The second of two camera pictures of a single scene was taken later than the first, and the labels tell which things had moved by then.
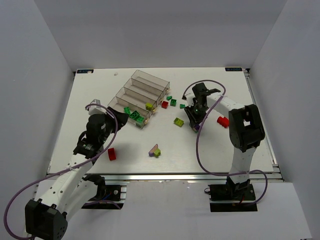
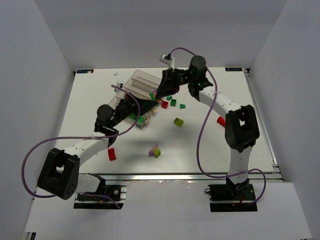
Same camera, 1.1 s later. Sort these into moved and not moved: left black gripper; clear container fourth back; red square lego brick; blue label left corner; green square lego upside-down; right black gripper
Moved: left black gripper; right black gripper
Not moved: blue label left corner; green square lego upside-down; red square lego brick; clear container fourth back
